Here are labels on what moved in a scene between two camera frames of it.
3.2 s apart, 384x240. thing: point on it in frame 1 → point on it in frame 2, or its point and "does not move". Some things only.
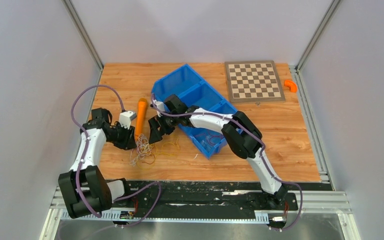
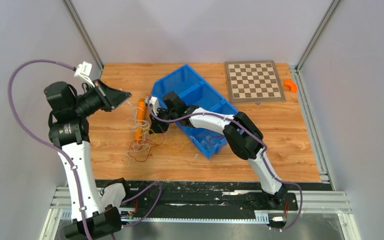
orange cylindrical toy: (141, 117) does not move
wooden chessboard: (253, 81) does not move
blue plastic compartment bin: (187, 82) does not move
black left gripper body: (121, 137) → (96, 99)
